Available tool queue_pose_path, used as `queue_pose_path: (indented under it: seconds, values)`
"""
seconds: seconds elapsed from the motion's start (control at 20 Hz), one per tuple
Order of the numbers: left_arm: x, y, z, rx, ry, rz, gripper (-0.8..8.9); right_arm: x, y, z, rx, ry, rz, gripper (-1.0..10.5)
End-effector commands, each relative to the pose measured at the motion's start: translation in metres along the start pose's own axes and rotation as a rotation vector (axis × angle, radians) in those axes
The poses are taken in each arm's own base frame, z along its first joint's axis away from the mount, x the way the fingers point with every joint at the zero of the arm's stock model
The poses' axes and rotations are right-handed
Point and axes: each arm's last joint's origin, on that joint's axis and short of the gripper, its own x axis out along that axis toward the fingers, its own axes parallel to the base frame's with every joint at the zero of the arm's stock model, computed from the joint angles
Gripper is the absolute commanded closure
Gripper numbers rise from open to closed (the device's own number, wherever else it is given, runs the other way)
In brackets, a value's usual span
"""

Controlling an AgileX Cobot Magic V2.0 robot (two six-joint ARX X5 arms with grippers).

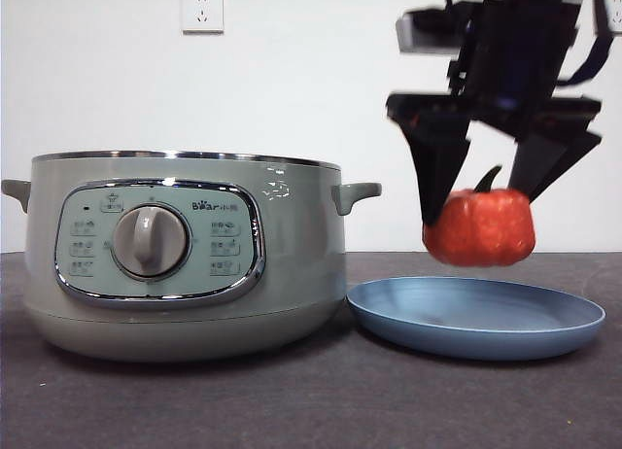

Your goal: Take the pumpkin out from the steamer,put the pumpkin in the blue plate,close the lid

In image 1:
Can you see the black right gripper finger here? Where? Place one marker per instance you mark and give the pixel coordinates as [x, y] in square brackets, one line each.
[437, 172]
[544, 162]

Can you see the orange pumpkin with green stem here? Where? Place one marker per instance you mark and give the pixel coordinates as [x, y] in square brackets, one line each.
[481, 230]

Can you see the blue round plate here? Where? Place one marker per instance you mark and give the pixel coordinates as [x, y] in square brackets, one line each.
[466, 322]

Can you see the pale green electric steamer pot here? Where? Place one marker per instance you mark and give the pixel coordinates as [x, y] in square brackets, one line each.
[301, 254]

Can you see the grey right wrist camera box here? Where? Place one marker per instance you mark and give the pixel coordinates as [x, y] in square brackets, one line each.
[427, 31]

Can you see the white wall socket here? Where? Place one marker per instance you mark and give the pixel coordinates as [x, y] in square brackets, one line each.
[616, 11]
[203, 11]

